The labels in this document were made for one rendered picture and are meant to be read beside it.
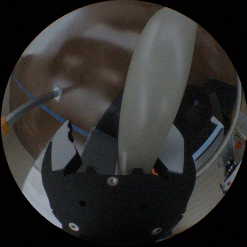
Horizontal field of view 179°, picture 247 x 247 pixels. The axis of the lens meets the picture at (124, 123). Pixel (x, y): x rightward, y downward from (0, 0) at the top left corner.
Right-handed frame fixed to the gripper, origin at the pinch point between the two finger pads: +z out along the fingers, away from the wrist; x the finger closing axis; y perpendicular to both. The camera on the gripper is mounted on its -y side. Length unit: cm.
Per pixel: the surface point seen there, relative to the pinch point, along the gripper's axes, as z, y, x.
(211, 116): 16, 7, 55
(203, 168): -5.2, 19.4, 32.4
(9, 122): 5, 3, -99
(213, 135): 8, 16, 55
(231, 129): -3.7, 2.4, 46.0
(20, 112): 25, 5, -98
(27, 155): 78, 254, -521
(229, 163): -17, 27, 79
